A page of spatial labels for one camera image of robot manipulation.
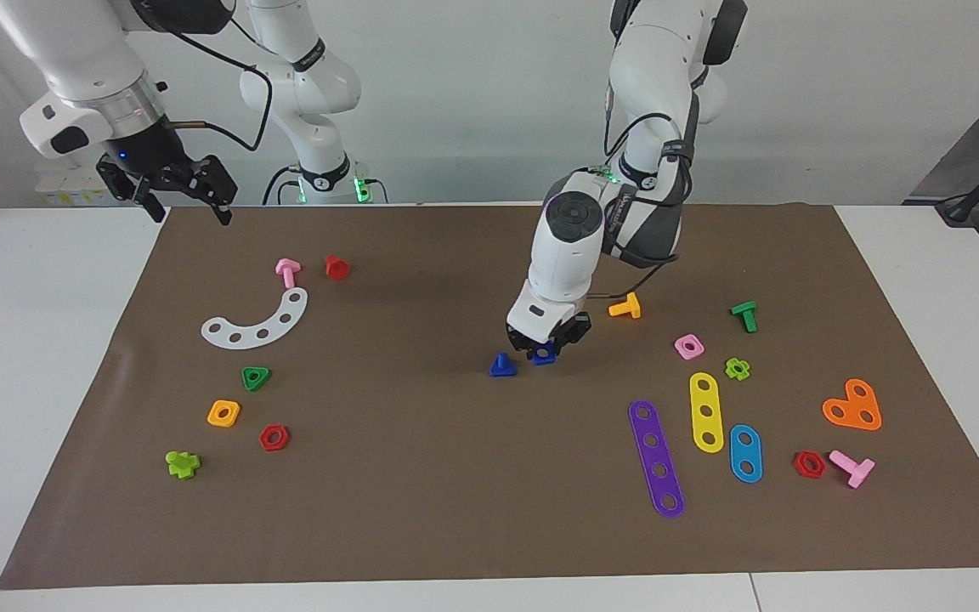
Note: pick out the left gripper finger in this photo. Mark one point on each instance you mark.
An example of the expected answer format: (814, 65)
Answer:
(561, 347)
(534, 354)

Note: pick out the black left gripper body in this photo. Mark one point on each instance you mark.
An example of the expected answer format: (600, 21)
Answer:
(573, 330)

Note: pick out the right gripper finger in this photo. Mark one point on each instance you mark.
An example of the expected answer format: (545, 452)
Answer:
(221, 212)
(151, 206)

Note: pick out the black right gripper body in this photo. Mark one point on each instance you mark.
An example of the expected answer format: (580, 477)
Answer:
(154, 160)

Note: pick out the blue square nut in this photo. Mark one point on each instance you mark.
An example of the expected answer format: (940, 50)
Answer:
(547, 359)

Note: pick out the blue triangle head screw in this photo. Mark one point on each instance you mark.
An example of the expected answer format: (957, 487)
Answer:
(503, 367)

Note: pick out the orange plastic screw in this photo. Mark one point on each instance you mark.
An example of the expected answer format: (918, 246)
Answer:
(627, 308)

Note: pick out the pink plastic screw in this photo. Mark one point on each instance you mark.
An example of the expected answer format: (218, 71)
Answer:
(287, 272)
(853, 467)

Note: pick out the pink square nut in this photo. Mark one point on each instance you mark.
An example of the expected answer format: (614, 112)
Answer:
(681, 342)

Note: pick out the red plastic screw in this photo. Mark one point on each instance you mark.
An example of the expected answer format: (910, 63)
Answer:
(336, 268)

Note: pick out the lime flower nut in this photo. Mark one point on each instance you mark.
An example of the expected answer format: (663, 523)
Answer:
(731, 369)

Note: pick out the green triangle nut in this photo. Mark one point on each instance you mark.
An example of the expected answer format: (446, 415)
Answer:
(263, 374)

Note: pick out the green plastic screw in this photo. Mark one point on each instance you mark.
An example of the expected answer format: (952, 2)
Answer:
(746, 316)

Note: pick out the orange square nut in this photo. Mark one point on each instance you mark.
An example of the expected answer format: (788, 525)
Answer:
(234, 408)

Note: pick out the red hexagon nut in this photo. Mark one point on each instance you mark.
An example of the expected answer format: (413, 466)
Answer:
(263, 439)
(798, 464)

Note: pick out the lime cross head screw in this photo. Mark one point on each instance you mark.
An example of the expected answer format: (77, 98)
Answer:
(181, 465)

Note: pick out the white labelled box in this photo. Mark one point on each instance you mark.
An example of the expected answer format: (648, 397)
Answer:
(60, 183)

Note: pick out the white curved perforated plate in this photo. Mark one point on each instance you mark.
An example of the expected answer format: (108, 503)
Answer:
(274, 328)

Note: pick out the purple four-hole strip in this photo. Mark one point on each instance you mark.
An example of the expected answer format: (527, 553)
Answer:
(653, 440)

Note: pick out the yellow three-hole strip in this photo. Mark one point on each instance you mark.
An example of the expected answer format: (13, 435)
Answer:
(706, 398)

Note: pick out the brown table mat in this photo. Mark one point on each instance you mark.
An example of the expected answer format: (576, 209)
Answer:
(421, 476)

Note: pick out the blue two-hole strip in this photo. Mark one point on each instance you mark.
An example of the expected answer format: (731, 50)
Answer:
(745, 454)

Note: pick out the orange heart-shaped plate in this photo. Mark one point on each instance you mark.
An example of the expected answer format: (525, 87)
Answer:
(851, 411)

